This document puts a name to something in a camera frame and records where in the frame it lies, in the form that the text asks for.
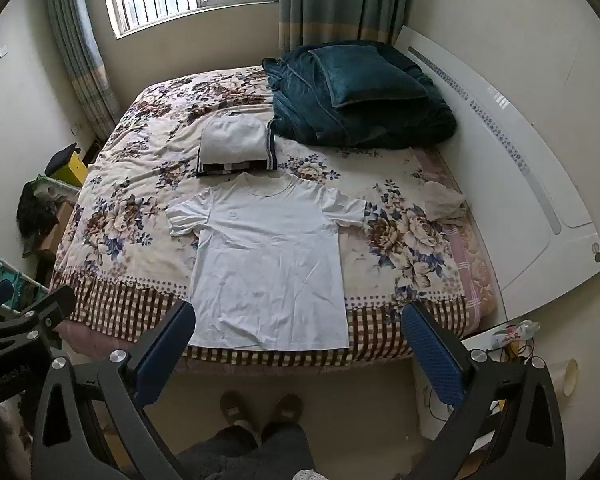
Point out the person's dark trousers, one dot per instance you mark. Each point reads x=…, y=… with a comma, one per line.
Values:
x=250, y=455

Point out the pink quilted mattress pad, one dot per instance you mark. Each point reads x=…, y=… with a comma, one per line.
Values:
x=467, y=265

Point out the dark teal garment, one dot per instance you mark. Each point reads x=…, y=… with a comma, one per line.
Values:
x=380, y=120

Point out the dark striped folded garment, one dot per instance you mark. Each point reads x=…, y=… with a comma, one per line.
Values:
x=230, y=168

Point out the teal drying rack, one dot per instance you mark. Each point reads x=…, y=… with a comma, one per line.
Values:
x=15, y=272

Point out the floral bed blanket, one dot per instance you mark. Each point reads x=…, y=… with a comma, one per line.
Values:
x=130, y=210

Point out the white t-shirt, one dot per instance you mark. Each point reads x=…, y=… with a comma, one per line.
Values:
x=265, y=270

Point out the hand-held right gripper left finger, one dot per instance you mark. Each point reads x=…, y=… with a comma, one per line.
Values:
x=164, y=357

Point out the dark clothes pile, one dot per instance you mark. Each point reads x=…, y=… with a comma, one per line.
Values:
x=35, y=215

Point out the yellow box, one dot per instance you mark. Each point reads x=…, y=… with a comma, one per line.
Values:
x=72, y=170

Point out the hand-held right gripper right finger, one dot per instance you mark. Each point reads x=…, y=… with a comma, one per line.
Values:
x=434, y=360

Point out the crumpled beige cloth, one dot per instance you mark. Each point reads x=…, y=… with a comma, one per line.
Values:
x=445, y=200

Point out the cardboard box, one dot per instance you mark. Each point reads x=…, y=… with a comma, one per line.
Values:
x=52, y=240

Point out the teal pillow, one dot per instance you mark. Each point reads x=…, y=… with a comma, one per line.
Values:
x=370, y=77

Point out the white headboard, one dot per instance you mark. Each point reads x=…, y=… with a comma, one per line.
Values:
x=530, y=185

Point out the white folded garment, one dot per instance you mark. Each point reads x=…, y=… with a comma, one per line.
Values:
x=235, y=137

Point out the plastic bottle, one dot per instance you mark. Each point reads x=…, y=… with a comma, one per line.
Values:
x=517, y=332

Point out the grey slipper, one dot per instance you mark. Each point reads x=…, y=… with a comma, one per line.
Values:
x=236, y=410
x=282, y=411

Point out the paper cup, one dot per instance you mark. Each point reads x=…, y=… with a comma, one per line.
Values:
x=565, y=375

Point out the teal curtain with yellow band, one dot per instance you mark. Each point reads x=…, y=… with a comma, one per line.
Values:
x=80, y=50
x=340, y=0

